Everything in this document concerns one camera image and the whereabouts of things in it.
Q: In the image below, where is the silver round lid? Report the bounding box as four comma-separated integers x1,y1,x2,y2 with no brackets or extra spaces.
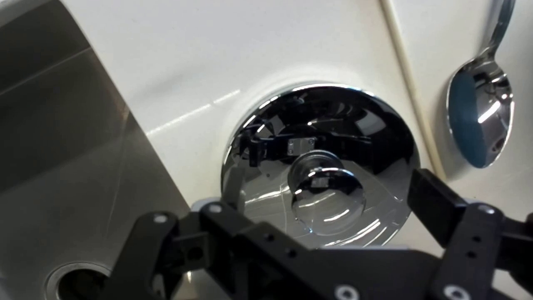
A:
222,84,420,249

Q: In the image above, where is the stainless steel sink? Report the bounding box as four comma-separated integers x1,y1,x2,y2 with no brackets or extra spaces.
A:
0,0,189,300

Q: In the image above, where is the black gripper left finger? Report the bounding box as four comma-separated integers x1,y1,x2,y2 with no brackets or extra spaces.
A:
102,201,347,300

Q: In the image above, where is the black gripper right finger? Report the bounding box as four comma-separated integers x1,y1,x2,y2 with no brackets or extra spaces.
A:
409,169,533,300

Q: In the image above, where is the silver spoon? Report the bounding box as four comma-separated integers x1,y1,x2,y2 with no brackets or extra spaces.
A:
447,0,517,169

